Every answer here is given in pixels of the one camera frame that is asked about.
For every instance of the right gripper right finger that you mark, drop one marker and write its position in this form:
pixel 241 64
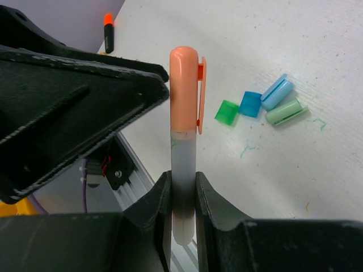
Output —
pixel 230 240

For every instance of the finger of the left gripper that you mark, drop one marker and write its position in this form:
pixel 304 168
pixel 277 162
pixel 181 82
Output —
pixel 56 110
pixel 17 31

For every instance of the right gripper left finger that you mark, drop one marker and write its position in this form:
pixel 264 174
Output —
pixel 137 239

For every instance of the orange-capped black highlighter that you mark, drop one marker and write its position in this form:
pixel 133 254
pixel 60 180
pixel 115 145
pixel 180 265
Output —
pixel 108 33

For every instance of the green highlighter cap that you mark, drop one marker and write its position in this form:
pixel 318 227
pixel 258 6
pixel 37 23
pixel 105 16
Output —
pixel 227 113

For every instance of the light green pen cap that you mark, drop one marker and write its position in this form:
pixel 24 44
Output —
pixel 285 112

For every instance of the peach translucent pen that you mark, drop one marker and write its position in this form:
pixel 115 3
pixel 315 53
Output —
pixel 187 102

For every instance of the blue highlighter cap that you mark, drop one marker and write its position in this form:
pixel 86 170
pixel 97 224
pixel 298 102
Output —
pixel 250 104

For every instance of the light blue pen cap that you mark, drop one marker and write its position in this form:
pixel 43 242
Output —
pixel 276 93

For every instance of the aluminium front rail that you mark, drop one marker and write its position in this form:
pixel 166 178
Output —
pixel 183 257

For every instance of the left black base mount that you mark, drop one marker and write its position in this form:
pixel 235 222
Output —
pixel 110 162

